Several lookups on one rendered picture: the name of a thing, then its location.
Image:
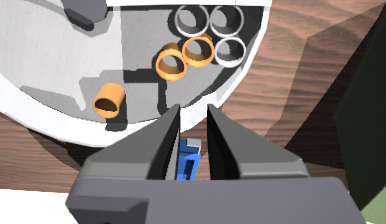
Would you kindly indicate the grey steel bushing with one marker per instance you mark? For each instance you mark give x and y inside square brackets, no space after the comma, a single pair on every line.
[230,30]
[229,60]
[189,31]

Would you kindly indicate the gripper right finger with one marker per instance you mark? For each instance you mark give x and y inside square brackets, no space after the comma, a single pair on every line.
[237,153]

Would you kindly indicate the bronze bushing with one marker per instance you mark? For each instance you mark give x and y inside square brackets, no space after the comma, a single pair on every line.
[167,72]
[106,108]
[198,60]

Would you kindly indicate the blue open crate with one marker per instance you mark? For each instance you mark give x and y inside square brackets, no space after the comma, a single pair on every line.
[187,168]

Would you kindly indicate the grey round turntable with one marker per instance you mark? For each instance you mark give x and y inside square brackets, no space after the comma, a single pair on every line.
[57,55]

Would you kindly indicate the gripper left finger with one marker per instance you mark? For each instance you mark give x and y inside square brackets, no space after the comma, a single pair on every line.
[151,151]

